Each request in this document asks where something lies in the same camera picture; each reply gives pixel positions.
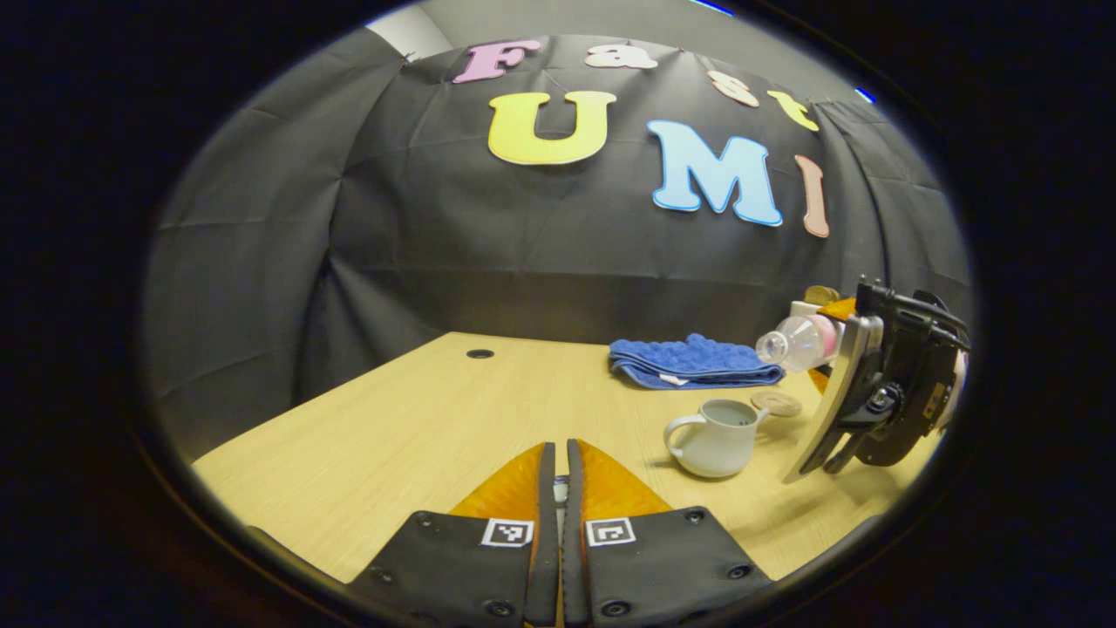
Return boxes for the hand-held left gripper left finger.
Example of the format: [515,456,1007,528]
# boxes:
[349,441,560,628]

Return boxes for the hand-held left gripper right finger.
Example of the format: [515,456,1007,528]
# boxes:
[562,438,774,628]

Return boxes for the clear plastic water bottle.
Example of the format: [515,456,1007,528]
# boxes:
[755,314,843,374]

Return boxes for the round wooden coaster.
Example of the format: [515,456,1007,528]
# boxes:
[751,390,803,418]

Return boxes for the white teacup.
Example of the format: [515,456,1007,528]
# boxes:
[663,399,772,479]

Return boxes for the blue folded towel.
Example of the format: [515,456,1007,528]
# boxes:
[609,333,786,390]

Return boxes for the black backdrop cloth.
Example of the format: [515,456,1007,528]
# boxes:
[144,35,973,463]

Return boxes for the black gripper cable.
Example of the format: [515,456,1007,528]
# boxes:
[859,279,971,354]

